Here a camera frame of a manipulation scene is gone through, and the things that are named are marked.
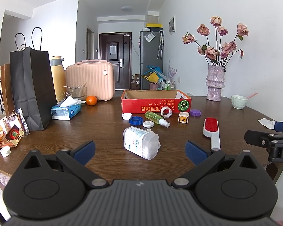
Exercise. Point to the pale green bowl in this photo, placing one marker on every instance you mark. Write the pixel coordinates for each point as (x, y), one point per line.
(238, 102)

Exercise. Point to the white ribbed bottle cap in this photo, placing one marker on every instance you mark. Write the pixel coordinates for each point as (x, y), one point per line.
(126, 116)

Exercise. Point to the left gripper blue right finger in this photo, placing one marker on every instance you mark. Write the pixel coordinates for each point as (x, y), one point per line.
(195, 152)

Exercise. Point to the red cardboard box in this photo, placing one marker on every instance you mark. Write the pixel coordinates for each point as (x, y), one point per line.
(141, 101)

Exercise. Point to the crumpled white tissue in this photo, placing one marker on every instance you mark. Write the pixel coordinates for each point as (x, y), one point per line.
(269, 124)

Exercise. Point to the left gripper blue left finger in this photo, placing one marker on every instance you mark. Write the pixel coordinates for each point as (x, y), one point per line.
(85, 152)

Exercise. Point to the grey refrigerator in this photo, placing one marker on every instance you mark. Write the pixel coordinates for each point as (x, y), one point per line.
(149, 55)

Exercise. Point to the purple gear lid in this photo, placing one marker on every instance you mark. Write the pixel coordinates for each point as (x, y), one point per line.
(195, 112)

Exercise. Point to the black paper bag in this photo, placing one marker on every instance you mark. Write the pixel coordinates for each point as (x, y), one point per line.
(32, 86)

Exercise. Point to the blue tissue pack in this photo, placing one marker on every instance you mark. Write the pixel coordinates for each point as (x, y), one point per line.
(67, 109)

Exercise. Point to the yellow thermos jug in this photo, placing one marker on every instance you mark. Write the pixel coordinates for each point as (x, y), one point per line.
(58, 76)

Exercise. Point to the cream cube toy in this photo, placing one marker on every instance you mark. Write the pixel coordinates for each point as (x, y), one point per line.
(183, 117)

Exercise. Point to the white cap near snacks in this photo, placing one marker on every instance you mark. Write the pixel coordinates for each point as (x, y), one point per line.
(5, 151)

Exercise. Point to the red white lint brush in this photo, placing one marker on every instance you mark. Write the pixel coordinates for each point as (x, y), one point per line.
(211, 130)

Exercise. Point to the yellow box on fridge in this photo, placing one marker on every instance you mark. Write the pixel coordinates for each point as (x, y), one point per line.
(150, 25)

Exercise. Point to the pink spoon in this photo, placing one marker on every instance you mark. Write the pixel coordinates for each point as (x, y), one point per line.
(252, 95)

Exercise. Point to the white cotton swab container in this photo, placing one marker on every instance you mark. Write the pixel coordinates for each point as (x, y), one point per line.
(141, 142)

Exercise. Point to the white round lid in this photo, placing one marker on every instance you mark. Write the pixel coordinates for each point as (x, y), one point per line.
(148, 124)

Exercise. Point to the pink mini suitcase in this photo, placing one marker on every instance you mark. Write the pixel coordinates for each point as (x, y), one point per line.
(96, 75)

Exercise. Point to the purple textured vase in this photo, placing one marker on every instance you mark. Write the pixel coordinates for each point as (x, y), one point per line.
(215, 83)

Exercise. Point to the blue gear lid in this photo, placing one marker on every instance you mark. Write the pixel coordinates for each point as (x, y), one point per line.
(136, 120)

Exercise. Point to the green spray bottle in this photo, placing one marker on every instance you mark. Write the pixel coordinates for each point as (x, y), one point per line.
(157, 119)

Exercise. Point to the orange snack packets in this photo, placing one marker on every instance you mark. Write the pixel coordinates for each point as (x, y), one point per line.
(12, 128)

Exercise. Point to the white tape roll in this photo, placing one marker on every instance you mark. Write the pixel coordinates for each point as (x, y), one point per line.
(166, 112)

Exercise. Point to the dark brown entrance door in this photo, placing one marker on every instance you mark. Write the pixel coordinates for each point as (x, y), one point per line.
(116, 48)

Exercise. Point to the clear glass cup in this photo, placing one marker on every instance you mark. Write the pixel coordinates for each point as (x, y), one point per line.
(79, 92)

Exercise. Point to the wire storage rack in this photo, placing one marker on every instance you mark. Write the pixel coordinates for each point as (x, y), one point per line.
(165, 85)

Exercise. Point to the brown paper bag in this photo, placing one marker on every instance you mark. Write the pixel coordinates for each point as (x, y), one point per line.
(8, 102)

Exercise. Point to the dried pink roses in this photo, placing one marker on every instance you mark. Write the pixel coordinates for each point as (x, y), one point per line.
(220, 52)

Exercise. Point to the orange fruit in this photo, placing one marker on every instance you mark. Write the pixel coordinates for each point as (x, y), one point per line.
(91, 100)

